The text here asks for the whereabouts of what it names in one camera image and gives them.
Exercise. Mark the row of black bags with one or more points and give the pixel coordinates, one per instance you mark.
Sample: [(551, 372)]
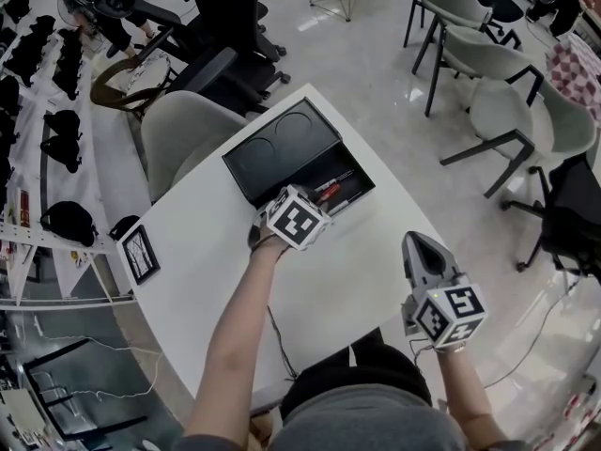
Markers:
[(63, 144)]

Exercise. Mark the person's torso in grey shirt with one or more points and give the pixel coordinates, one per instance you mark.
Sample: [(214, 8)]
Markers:
[(366, 421)]

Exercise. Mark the person's left forearm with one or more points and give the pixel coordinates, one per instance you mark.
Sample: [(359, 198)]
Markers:
[(235, 336)]

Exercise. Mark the table with checkered cloth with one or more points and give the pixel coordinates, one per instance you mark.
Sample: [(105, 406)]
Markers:
[(577, 78)]

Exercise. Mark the grey upholstered chair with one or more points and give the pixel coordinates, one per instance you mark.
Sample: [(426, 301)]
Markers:
[(188, 129)]

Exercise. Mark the black box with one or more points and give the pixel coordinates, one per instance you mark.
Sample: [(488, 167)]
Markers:
[(282, 144)]

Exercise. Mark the white metal shelving rack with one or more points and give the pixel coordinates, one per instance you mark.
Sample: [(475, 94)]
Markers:
[(28, 233)]

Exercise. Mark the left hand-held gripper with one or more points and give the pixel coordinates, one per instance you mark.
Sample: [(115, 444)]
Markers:
[(296, 219)]

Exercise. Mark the person's right forearm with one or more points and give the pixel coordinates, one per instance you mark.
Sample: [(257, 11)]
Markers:
[(469, 393)]

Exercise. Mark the black metal table frame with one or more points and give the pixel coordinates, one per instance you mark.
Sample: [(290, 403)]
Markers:
[(56, 353)]

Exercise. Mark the black picture frame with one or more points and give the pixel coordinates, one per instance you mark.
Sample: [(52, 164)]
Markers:
[(140, 254)]

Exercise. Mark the person's legs in black trousers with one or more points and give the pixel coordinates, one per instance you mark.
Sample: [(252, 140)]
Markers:
[(371, 369)]

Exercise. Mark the brown wooden chair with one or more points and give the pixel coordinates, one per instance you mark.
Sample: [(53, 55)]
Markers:
[(110, 89)]

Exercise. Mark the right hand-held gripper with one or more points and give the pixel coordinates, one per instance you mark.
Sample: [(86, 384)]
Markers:
[(451, 315)]

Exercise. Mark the red pen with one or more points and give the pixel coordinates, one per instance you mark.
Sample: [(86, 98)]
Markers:
[(329, 191)]

